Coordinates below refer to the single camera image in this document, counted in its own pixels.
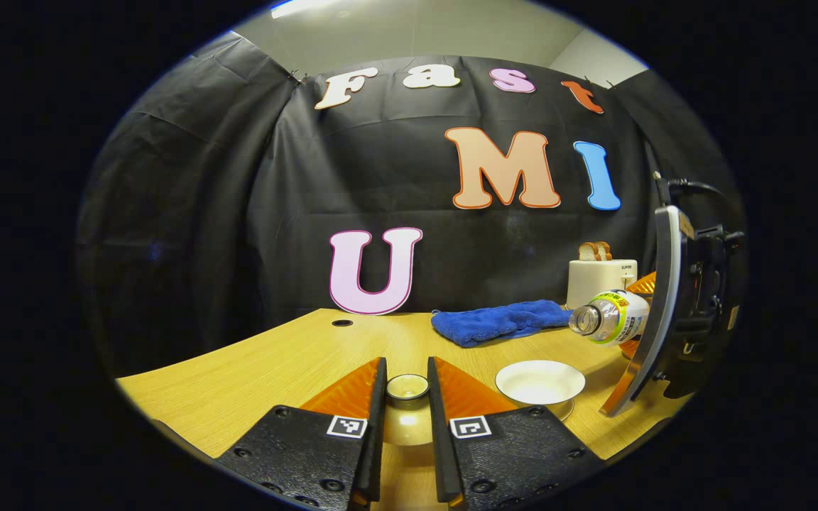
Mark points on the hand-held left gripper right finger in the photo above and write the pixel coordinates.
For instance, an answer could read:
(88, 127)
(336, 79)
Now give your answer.
(441, 447)

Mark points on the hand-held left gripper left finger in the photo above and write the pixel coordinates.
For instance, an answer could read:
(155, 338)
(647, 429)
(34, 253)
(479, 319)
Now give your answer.
(375, 440)

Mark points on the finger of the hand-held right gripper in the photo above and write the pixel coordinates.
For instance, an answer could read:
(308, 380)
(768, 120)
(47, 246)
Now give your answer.
(645, 284)
(629, 348)

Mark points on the labelled plastic water bottle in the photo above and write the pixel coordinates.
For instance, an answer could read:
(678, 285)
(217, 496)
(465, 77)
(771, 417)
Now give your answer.
(618, 317)

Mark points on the cream toaster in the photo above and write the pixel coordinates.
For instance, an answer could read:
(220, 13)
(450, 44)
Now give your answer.
(597, 277)

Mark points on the bread slice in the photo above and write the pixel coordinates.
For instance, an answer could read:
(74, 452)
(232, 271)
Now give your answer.
(587, 252)
(606, 250)

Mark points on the yellow ceramic saucer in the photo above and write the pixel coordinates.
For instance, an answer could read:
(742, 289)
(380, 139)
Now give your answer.
(565, 410)

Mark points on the blue towel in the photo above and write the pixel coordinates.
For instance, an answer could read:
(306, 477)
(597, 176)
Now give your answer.
(501, 321)

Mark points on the black backdrop cloth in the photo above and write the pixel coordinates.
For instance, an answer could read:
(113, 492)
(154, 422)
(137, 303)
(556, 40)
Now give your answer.
(238, 213)

